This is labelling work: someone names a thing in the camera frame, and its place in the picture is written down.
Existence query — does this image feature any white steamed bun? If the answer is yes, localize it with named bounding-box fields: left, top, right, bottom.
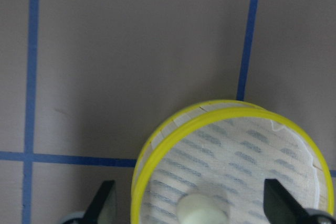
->
left=176, top=194, right=228, bottom=224

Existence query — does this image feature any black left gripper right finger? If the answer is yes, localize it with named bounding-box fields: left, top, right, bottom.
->
left=263, top=179, right=312, bottom=224

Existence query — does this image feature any yellow steamer layer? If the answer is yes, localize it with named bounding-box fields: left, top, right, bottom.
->
left=130, top=100, right=334, bottom=223

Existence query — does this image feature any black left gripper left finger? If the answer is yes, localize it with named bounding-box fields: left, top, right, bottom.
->
left=81, top=180, right=117, bottom=224

